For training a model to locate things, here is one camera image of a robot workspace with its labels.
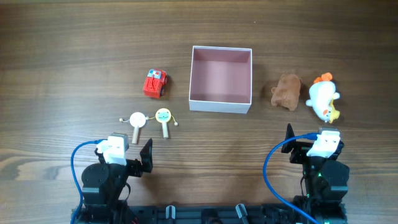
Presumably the yellow cat rattle drum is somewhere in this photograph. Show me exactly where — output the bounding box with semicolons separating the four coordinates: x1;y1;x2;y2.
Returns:
146;108;178;139

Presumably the brown plush bear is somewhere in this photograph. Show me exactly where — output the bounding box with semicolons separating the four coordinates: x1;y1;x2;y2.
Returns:
271;74;302;111

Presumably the white plush chicken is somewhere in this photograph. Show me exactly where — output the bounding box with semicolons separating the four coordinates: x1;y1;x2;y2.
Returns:
305;72;340;123

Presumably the red toy fire truck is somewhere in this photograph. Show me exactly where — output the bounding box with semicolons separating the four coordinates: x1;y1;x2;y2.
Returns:
143;69;168;98

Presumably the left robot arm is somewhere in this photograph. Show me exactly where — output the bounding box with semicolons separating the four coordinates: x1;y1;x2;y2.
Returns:
70;139;153;223

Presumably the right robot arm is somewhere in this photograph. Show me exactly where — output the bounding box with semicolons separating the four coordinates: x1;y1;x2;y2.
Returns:
281;128;349;223

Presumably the white face rattle drum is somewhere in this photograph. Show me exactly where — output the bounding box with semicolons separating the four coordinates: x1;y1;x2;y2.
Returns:
119;112;149;144

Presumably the white box pink interior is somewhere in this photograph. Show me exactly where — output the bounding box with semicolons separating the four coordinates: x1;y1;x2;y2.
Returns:
188;45;252;114

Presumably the right blue cable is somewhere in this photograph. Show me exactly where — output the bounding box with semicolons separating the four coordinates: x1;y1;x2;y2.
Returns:
262;133;321;224

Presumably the blue cable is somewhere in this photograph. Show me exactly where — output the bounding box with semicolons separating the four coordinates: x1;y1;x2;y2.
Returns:
262;133;321;224
70;139;108;224

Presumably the left blue cable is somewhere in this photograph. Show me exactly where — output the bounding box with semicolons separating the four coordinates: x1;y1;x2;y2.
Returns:
70;139;108;224

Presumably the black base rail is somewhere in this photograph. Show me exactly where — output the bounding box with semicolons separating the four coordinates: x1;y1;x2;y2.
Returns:
71;203;348;224

